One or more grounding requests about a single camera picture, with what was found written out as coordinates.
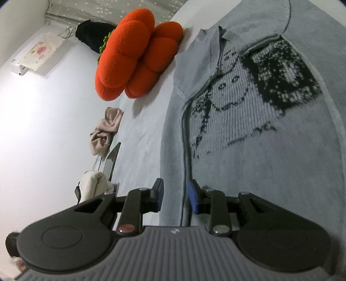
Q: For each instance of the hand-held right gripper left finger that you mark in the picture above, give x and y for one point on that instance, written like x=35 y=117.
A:
x=159 y=194

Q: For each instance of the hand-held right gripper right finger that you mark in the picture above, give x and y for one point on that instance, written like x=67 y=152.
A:
x=193 y=196

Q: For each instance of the grey knit sweater cat print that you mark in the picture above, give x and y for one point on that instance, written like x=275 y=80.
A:
x=256 y=167

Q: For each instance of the laptop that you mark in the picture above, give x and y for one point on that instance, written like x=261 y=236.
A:
x=110 y=164

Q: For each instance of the cream crumpled cloth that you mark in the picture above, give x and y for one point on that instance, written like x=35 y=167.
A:
x=94 y=186

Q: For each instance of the beige crumpled cloth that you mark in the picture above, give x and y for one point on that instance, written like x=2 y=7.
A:
x=104 y=132

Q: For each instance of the orange pumpkin plush cushion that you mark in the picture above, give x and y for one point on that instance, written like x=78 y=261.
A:
x=121 y=59

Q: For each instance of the person's head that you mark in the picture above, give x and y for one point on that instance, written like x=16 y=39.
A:
x=12 y=241

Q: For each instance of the black cloth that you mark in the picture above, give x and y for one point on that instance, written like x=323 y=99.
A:
x=89 y=35

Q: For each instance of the grey curtain white dots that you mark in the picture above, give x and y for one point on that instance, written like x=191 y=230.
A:
x=108 y=5

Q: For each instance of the wall air conditioner with cover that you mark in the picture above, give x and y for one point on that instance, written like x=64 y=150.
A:
x=35 y=54

